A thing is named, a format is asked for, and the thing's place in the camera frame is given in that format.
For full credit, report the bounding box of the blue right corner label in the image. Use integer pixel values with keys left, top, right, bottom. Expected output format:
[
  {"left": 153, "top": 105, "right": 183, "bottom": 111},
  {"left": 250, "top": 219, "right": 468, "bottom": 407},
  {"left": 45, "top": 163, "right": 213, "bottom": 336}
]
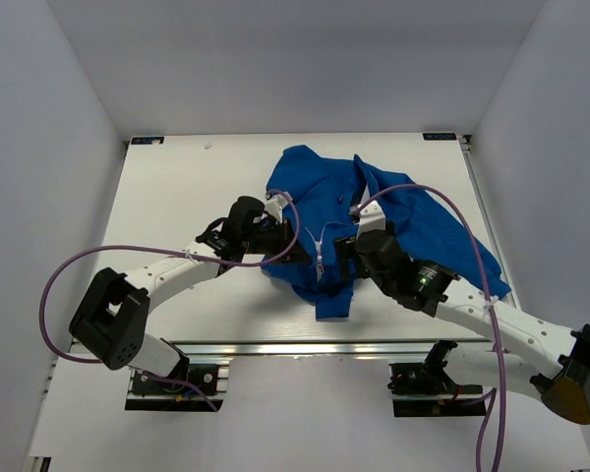
[{"left": 422, "top": 132, "right": 457, "bottom": 142}]

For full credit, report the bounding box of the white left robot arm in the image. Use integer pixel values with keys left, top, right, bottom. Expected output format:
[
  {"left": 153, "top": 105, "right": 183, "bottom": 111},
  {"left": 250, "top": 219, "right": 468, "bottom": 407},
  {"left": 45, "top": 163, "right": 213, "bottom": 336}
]
[{"left": 69, "top": 190, "right": 310, "bottom": 392}]

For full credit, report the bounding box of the blue zip-up jacket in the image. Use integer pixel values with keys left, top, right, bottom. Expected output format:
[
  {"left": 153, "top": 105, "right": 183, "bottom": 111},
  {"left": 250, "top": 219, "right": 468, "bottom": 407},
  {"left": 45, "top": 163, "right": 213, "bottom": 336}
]
[{"left": 264, "top": 146, "right": 510, "bottom": 320}]

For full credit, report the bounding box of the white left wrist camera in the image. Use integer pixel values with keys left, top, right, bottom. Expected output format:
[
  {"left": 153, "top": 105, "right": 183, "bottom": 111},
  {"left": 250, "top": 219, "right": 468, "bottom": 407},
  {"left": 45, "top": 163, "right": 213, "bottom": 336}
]
[{"left": 265, "top": 194, "right": 289, "bottom": 223}]

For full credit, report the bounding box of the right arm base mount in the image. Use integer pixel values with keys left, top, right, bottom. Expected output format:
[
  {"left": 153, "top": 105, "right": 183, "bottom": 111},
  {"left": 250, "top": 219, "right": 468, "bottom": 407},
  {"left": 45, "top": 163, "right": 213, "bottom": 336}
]
[{"left": 387, "top": 340, "right": 486, "bottom": 418}]

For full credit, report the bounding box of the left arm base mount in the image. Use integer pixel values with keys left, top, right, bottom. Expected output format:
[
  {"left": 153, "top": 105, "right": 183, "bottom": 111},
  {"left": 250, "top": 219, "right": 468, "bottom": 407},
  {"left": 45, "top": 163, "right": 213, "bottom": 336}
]
[{"left": 125, "top": 359, "right": 229, "bottom": 413}]

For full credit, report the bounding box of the aluminium table front rail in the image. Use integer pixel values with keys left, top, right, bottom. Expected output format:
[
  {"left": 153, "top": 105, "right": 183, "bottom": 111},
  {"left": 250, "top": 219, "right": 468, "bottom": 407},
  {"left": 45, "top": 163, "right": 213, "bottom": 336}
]
[{"left": 68, "top": 338, "right": 473, "bottom": 359}]

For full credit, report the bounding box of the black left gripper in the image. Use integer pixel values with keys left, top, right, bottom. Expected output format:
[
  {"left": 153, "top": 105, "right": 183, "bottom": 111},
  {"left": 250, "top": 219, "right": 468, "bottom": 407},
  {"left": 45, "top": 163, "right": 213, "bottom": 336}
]
[{"left": 241, "top": 218, "right": 313, "bottom": 266}]

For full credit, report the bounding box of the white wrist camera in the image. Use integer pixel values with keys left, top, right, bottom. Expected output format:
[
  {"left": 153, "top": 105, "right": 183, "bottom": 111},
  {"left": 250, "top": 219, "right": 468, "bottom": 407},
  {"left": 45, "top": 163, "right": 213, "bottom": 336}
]
[
  {"left": 265, "top": 194, "right": 289, "bottom": 223},
  {"left": 350, "top": 201, "right": 386, "bottom": 241}
]

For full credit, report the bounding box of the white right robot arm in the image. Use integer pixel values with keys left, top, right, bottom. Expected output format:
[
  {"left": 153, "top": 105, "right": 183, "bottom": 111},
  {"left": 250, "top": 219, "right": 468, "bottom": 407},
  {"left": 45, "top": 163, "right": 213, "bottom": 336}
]
[{"left": 333, "top": 230, "right": 590, "bottom": 425}]

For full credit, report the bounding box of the blue left corner label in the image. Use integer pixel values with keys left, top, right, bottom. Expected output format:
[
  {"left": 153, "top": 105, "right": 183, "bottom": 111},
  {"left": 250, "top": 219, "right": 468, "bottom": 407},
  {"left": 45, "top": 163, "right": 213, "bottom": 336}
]
[{"left": 130, "top": 136, "right": 164, "bottom": 146}]

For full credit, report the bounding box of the blue corner label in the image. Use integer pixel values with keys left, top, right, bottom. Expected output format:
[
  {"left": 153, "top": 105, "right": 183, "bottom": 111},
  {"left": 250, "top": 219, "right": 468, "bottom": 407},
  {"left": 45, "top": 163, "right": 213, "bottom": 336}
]
[
  {"left": 422, "top": 132, "right": 457, "bottom": 142},
  {"left": 130, "top": 136, "right": 164, "bottom": 146}
]

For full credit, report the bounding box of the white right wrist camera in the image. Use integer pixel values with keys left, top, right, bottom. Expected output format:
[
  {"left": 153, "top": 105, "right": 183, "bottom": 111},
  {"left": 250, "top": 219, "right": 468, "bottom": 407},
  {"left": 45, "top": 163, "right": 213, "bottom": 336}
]
[{"left": 350, "top": 201, "right": 386, "bottom": 241}]

